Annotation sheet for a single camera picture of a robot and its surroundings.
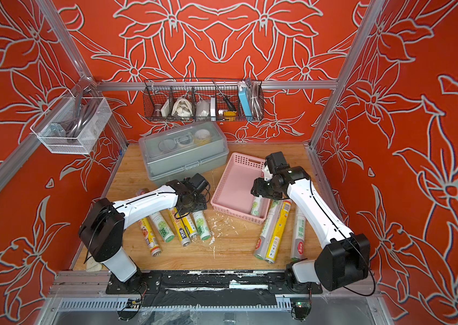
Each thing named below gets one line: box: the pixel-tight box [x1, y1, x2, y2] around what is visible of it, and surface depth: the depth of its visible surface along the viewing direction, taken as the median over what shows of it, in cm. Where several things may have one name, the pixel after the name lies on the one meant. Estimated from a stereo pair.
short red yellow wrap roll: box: [138, 216, 162, 257], surface depth 82 cm
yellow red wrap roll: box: [168, 207, 191, 248], surface depth 84 cm
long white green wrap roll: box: [253, 199, 282, 261], surface depth 84 cm
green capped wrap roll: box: [149, 211, 175, 244], surface depth 84 cm
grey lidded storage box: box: [138, 120, 230, 186], surface depth 98 cm
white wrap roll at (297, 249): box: [290, 207, 307, 263], surface depth 82 cm
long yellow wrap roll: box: [264, 200, 293, 265], surface depth 85 cm
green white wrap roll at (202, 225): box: [192, 209, 211, 241], surface depth 85 cm
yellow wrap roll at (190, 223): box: [180, 212, 198, 238], surface depth 85 cm
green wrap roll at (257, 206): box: [250, 195, 264, 218], surface depth 91 cm
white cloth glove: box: [85, 255, 103, 272], surface depth 78 cm
